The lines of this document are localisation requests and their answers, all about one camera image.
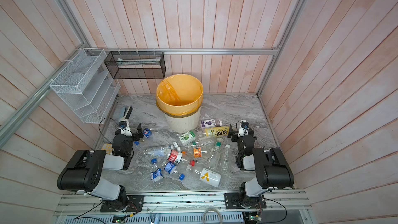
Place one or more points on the green lime label bottle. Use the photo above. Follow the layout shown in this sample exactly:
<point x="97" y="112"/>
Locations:
<point x="187" y="138"/>

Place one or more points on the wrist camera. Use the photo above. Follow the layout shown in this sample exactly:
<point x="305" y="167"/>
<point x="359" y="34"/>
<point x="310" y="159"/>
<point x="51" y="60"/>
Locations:
<point x="244" y="125"/>
<point x="124" y="123"/>

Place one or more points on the yellow label tea bottle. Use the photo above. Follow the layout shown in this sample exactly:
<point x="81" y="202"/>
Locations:
<point x="217" y="131"/>

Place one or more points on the clear white cap bottle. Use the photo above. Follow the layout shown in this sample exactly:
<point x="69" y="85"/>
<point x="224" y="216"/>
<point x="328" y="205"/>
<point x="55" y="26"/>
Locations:
<point x="225" y="159"/>

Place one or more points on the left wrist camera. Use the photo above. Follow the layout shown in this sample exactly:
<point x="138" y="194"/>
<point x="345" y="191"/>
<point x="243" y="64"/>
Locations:
<point x="124" y="123"/>

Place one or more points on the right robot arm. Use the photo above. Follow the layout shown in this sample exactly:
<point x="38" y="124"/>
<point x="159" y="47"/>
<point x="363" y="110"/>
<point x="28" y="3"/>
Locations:
<point x="270" y="166"/>

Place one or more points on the crushed blue label bottle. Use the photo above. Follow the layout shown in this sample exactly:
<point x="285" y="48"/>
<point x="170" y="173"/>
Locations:
<point x="173" y="171"/>

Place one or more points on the long clear blue-label bottle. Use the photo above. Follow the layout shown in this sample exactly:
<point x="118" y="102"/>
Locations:
<point x="160" y="151"/>

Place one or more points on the large white yellow-logo bottle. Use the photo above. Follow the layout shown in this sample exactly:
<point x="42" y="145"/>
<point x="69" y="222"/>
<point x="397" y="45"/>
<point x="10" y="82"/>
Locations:
<point x="204" y="174"/>

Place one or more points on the clear green cap bottle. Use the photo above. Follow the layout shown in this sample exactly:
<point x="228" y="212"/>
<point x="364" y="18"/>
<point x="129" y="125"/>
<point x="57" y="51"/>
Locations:
<point x="205" y="141"/>

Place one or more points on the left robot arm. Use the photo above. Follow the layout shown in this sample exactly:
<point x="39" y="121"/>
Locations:
<point x="84" y="171"/>

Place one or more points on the purple grape juice bottle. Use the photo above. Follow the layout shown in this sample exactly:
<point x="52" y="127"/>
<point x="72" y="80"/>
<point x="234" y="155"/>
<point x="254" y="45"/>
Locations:
<point x="210" y="123"/>

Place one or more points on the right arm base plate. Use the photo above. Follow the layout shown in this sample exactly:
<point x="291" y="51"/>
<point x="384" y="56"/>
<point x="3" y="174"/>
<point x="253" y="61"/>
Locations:
<point x="237" y="200"/>

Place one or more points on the white bin with yellow bag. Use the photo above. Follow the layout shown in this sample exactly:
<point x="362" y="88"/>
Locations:
<point x="180" y="98"/>

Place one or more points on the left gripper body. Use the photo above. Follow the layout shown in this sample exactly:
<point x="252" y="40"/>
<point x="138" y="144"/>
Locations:
<point x="135" y="134"/>

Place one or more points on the clear tall bottle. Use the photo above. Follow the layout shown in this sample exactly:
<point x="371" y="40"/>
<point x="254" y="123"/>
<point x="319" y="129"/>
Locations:
<point x="215" y="154"/>

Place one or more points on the black mesh wall basket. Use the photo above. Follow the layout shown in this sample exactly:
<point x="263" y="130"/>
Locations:
<point x="136" y="64"/>

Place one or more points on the red label clear bottle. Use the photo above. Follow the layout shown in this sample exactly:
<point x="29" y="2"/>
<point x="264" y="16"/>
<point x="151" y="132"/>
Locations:
<point x="177" y="157"/>

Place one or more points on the white wire mesh shelf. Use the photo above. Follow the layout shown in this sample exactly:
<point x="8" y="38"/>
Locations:
<point x="87" y="89"/>

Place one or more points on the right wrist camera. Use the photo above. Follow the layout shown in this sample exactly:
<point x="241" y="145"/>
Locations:
<point x="244" y="125"/>

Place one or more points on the orange label clear bottle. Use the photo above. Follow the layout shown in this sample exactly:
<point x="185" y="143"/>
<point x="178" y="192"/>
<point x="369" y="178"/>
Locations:
<point x="198" y="152"/>

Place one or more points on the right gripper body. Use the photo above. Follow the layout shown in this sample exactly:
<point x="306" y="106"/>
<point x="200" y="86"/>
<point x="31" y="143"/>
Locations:
<point x="234" y="134"/>

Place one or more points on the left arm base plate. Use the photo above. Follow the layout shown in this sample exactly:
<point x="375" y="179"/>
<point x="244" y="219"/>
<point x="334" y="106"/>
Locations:
<point x="128" y="203"/>

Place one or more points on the small blue label bottle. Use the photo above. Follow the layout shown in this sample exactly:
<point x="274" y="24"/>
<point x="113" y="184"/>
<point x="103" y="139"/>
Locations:
<point x="156" y="173"/>

